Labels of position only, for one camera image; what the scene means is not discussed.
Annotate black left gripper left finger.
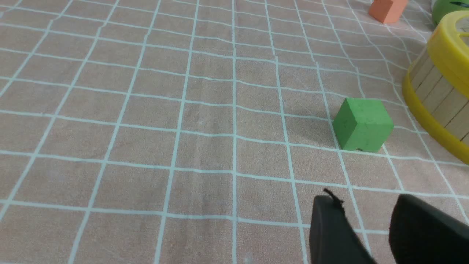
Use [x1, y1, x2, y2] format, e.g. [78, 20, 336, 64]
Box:
[309, 188, 376, 264]

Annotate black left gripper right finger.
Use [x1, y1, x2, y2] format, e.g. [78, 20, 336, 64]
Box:
[389, 194, 469, 264]

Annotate green foam cube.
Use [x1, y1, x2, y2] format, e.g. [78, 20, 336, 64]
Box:
[333, 98, 394, 153]

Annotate bamboo steamer basket yellow rims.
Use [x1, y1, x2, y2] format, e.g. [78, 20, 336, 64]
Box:
[402, 48, 469, 164]

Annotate pink grid tablecloth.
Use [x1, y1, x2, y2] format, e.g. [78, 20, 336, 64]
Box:
[0, 0, 468, 264]

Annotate orange foam block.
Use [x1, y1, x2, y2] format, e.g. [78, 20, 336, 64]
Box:
[368, 0, 409, 25]

